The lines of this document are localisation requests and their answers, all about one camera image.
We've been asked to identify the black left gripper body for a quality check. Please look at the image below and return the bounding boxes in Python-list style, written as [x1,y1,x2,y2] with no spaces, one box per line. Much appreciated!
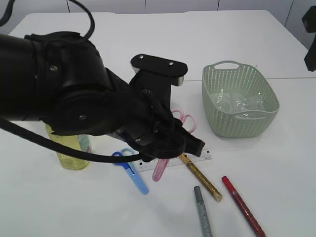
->
[25,32,204,161]

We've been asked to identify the yellow oil bottle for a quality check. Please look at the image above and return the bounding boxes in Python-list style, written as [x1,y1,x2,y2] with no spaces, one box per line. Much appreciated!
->
[44,123,94,170]

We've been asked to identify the blue scissors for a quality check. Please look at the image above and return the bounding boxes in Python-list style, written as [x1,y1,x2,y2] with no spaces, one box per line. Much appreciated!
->
[112,148,149,195]

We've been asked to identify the pink scissors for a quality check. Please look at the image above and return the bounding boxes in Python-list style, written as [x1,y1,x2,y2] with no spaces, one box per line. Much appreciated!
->
[152,110,198,182]

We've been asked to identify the clear plastic sheet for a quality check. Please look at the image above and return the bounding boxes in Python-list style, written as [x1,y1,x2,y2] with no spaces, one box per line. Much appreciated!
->
[210,89,266,119]

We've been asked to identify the red glitter pen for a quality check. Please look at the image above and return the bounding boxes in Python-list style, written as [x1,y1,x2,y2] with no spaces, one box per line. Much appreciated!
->
[221,176,267,237]

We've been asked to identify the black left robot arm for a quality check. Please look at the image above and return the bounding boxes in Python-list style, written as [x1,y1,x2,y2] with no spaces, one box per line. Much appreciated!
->
[0,32,204,163]

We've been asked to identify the clear plastic ruler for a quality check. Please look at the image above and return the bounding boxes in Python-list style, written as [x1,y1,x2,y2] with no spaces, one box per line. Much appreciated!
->
[133,148,212,171]

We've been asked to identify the green plastic basket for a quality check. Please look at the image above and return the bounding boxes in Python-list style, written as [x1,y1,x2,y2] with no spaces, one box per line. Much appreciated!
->
[201,61,280,138]

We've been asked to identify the gold glitter pen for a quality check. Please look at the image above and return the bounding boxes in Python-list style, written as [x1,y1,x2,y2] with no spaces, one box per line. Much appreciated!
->
[179,154,223,202]

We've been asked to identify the silver glitter pen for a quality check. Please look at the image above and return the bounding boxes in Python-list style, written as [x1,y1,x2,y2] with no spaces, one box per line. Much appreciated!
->
[194,186,213,237]

